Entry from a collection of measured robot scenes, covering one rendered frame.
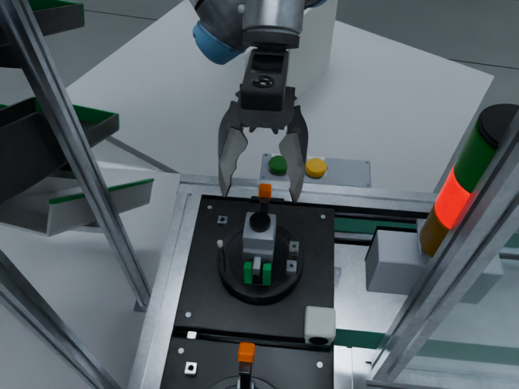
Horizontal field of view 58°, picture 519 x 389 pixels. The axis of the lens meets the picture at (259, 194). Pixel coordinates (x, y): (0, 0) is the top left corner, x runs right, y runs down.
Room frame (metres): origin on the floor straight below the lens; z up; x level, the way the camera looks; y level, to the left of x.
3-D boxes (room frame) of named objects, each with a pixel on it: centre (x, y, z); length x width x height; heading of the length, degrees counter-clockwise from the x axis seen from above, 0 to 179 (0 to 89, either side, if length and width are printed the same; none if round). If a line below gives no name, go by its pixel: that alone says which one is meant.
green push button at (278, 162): (0.58, -0.04, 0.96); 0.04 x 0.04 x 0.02
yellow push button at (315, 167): (0.58, -0.11, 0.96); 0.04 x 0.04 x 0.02
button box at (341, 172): (0.58, -0.11, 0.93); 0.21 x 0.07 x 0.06; 84
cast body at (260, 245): (0.36, 0.00, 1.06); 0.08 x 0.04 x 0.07; 174
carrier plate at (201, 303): (0.37, 0.00, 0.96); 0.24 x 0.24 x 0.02; 84
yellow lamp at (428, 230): (0.23, -0.18, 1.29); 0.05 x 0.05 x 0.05
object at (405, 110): (0.93, -0.04, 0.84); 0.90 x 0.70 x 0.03; 57
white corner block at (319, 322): (0.26, -0.09, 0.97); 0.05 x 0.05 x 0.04; 84
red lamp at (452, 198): (0.23, -0.18, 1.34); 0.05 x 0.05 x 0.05
